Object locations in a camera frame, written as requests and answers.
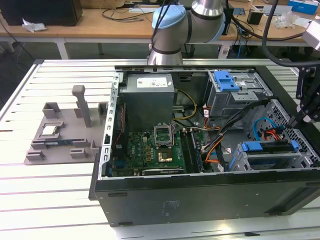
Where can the large black box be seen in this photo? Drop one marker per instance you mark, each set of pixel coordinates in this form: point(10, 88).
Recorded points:
point(37, 10)

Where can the wooden desk with clutter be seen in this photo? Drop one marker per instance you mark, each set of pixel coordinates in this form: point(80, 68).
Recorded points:
point(275, 35)

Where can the small black open box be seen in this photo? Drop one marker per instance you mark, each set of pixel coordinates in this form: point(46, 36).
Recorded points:
point(255, 17)

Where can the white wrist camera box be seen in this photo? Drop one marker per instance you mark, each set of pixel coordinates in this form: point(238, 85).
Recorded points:
point(313, 35)

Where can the white labelled box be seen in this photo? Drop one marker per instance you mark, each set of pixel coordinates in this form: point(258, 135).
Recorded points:
point(224, 52)

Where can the clear plastic bags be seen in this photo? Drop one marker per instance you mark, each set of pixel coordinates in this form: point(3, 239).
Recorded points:
point(287, 20)

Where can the blue RAM stick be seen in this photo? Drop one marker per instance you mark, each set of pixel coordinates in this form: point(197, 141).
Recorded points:
point(58, 143)

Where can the black open PC case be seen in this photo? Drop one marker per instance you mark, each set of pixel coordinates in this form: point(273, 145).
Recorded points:
point(200, 200)

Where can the blue cardboard box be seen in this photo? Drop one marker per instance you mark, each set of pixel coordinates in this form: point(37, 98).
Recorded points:
point(305, 6)

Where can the black graphics card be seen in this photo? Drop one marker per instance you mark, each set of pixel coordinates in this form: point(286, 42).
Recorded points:
point(162, 171)

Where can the crumpled white paper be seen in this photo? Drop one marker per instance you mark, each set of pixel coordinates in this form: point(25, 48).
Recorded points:
point(33, 25)

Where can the grey optical drive cage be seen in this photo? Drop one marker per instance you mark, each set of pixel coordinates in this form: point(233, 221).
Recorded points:
point(225, 102)

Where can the black tower box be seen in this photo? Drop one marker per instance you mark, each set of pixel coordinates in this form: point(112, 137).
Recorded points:
point(229, 25)

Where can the silver CPU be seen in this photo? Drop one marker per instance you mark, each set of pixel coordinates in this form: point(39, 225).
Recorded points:
point(50, 131)

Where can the long wooden desk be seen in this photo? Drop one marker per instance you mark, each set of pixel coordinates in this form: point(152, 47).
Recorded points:
point(100, 30)

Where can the RAM slot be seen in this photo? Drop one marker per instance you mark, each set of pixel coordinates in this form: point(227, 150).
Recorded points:
point(189, 151)
point(193, 151)
point(196, 151)
point(186, 151)

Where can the grey metal disk bay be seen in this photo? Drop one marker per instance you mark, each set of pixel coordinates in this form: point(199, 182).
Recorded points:
point(303, 157)

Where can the grey power supply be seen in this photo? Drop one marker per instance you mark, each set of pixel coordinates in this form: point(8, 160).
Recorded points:
point(150, 100)

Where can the hard disk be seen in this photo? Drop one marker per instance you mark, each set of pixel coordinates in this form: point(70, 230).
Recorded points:
point(265, 146)

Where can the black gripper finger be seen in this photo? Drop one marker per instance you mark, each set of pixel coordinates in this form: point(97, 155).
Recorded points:
point(300, 85)
point(313, 110)

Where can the blue drive latch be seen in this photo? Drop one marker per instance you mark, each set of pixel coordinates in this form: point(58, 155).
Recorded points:
point(226, 81)

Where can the black waste basket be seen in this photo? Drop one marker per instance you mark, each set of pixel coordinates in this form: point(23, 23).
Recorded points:
point(188, 51)

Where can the green motherboard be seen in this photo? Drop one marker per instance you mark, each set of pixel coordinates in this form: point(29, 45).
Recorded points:
point(140, 150)

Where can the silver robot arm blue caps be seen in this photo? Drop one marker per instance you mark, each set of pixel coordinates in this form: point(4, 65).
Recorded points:
point(170, 35)

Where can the CPU socket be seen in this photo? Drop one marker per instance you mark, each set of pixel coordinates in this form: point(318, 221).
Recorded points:
point(165, 155)

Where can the grey flat box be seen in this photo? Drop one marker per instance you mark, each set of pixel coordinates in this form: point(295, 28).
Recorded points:
point(283, 10)

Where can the grey parts rack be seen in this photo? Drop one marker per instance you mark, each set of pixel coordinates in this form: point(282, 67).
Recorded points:
point(65, 155)

